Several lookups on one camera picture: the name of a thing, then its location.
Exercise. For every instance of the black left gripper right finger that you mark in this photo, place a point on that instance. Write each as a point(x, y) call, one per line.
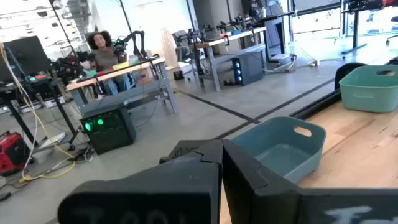
point(280, 205)

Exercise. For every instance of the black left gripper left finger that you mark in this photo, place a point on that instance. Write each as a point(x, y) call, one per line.
point(161, 193)

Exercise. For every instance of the black background robot arm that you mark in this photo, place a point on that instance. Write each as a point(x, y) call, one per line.
point(136, 40)

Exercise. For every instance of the blue plastic bin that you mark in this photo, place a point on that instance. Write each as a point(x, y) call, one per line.
point(280, 158)

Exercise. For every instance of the black computer green lights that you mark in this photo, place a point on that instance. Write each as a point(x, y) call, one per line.
point(109, 130)

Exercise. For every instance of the grey table wood top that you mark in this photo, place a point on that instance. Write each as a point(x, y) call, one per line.
point(217, 59)
point(130, 69)

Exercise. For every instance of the grey computer blue lights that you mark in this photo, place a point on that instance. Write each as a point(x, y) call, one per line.
point(252, 67)

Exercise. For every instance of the green plastic bin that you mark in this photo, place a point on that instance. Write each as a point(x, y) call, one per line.
point(370, 93)

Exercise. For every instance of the person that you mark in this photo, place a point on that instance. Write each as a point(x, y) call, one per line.
point(104, 56)
point(255, 11)

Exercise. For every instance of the red portable generator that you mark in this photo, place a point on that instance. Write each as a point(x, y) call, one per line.
point(12, 152)

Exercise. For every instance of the black metal desk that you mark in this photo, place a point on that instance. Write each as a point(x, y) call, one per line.
point(18, 121)

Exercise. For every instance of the black monitor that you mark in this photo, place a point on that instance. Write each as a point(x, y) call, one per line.
point(28, 54)

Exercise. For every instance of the black floor stand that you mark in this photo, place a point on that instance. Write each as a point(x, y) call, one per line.
point(355, 28)

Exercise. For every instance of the black aluminium table frame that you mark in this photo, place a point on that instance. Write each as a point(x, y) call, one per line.
point(314, 107)

